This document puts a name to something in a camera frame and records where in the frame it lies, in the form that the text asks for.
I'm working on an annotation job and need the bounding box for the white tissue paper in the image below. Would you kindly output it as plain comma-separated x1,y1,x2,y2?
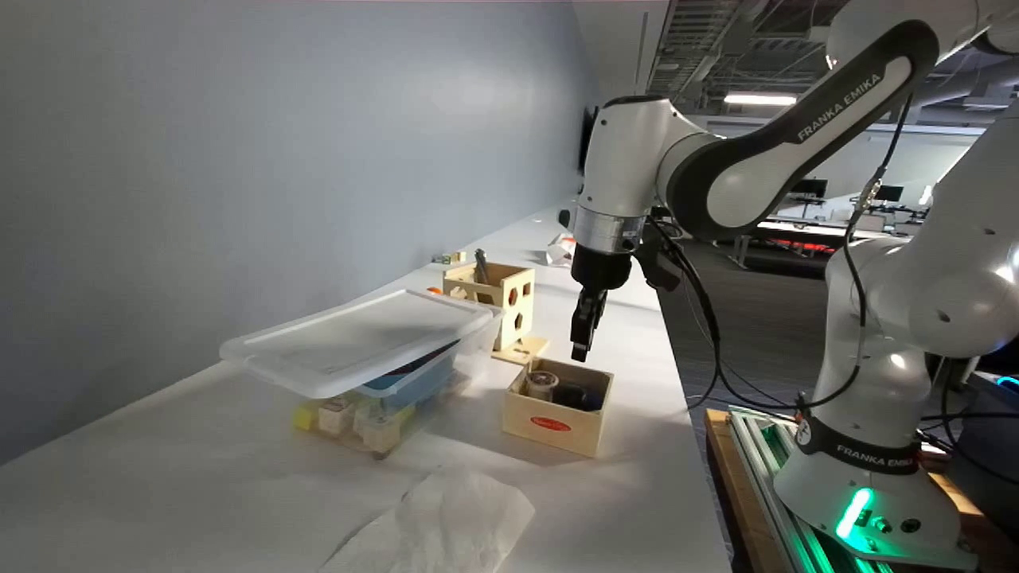
317,468,535,573

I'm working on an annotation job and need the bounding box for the clear plastic storage bin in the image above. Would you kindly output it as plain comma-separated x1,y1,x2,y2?
290,345,458,459

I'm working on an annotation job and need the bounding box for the white bin lid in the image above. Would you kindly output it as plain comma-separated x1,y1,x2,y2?
220,291,495,397

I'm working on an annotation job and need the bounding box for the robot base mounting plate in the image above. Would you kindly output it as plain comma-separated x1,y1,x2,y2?
703,405,1019,573

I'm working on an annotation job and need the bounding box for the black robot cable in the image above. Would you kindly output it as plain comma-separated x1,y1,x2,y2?
634,94,916,412

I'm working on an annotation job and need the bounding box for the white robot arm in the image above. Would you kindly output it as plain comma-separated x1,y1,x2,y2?
569,0,1019,564

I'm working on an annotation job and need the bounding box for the wooden shape sorter cube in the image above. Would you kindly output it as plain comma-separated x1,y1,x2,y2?
442,252,535,358

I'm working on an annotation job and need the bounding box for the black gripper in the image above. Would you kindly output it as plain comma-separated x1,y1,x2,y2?
569,246,632,362

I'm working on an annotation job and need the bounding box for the small wooden crate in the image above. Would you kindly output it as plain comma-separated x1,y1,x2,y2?
499,358,612,459

